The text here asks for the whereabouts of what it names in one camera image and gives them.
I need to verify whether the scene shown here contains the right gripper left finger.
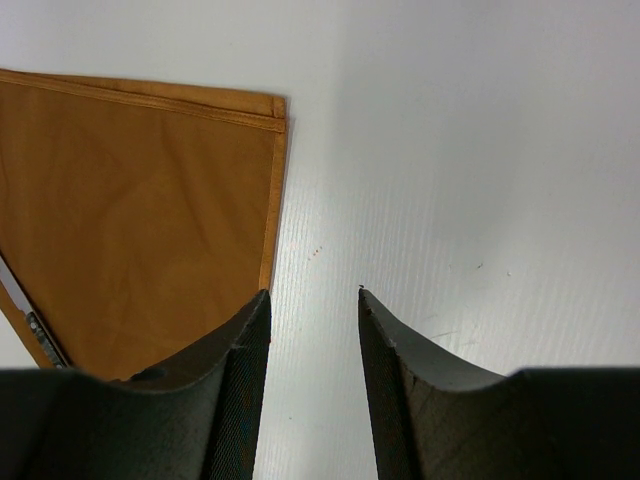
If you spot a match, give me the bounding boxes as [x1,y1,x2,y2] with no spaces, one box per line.
[1,290,271,479]

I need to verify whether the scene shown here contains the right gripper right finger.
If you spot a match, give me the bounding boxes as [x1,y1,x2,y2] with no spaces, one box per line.
[358,290,639,479]

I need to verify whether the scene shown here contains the brown cloth napkin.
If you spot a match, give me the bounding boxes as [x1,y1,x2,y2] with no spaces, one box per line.
[1,70,288,379]

